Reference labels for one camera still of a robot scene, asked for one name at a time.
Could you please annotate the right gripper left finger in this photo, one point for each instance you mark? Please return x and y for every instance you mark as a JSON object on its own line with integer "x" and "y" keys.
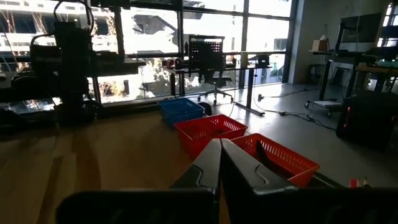
{"x": 199, "y": 186}

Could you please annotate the orange plastic bin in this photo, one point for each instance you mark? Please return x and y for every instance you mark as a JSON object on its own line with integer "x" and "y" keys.
{"x": 298, "y": 174}

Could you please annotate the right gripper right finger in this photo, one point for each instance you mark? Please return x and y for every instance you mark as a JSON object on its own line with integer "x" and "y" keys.
{"x": 248, "y": 193}

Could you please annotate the blue plastic bin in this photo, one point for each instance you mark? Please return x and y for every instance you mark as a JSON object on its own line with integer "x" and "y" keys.
{"x": 180, "y": 112}

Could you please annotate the black table clamp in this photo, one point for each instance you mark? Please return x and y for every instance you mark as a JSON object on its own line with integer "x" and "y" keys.
{"x": 206, "y": 109}

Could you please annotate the grey desk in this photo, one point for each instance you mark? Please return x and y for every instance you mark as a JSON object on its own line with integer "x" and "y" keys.
{"x": 124, "y": 67}

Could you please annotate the black computer tower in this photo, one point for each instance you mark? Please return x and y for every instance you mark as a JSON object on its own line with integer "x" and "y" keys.
{"x": 370, "y": 124}

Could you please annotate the black computer monitor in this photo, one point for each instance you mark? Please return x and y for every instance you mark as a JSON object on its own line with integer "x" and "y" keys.
{"x": 360, "y": 28}

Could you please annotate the white cart base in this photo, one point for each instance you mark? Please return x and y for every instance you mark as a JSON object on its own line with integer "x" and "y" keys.
{"x": 323, "y": 104}

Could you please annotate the black standing desk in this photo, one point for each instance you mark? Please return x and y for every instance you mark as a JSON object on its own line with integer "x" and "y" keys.
{"x": 342, "y": 56}

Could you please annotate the black office chair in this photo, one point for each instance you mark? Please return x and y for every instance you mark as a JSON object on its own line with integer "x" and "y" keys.
{"x": 206, "y": 53}

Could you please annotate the black window desk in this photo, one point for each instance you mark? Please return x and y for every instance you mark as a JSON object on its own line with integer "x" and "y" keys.
{"x": 248, "y": 90}

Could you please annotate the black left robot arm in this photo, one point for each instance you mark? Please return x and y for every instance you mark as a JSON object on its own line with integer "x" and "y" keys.
{"x": 73, "y": 87}

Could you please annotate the red plastic bin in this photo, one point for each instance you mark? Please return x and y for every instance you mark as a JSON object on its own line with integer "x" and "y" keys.
{"x": 202, "y": 137}

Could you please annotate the cardboard box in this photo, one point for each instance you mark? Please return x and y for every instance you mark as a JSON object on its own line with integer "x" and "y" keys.
{"x": 319, "y": 45}

